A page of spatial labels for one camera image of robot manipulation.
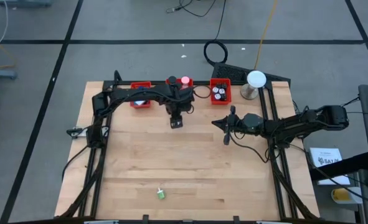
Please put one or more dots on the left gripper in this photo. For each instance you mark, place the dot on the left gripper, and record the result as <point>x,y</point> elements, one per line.
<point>179,101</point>

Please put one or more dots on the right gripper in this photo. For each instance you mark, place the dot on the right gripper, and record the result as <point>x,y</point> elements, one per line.
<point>239,125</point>

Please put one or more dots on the white and black wall charger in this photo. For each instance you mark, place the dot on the white and black wall charger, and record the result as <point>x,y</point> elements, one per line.
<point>215,90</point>

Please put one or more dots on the blue sand hourglass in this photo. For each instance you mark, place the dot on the blue sand hourglass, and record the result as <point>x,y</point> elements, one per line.
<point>172,80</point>

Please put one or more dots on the pink sand hourglass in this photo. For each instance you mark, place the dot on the pink sand hourglass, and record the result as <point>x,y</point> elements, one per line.
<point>185,80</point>

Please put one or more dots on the green wall charger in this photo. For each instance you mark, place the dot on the green wall charger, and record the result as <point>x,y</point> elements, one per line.
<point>161,194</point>

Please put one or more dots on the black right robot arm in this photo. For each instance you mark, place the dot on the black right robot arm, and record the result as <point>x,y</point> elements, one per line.
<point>295,124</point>

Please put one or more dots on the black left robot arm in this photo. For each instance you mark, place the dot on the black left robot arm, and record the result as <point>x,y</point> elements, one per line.
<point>146,93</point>

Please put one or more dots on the red plastic basket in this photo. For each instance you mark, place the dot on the red plastic basket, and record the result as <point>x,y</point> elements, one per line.
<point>191,83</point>
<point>146,84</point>
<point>221,102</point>

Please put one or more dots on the black perforated plate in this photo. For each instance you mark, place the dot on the black perforated plate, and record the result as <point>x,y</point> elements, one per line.
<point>230,73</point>

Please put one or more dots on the white mushroom table lamp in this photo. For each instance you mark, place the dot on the white mushroom table lamp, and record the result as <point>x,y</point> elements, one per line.
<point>256,79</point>

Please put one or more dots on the white paper label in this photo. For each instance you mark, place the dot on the white paper label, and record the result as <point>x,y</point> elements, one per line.
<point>325,155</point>

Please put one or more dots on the black flat bar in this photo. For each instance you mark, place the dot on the black flat bar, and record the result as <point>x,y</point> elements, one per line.
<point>339,168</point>

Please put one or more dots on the yellow and white cup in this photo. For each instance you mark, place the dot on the yellow and white cup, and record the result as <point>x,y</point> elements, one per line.
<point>339,196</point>

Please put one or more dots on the grey table foot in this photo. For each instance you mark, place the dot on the grey table foot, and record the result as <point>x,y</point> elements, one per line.
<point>0,74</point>
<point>25,3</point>

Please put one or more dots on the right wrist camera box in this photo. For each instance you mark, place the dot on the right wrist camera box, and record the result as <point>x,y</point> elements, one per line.
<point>252,121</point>

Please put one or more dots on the black aluminium rig frame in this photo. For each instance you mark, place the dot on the black aluminium rig frame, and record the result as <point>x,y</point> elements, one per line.
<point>121,82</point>

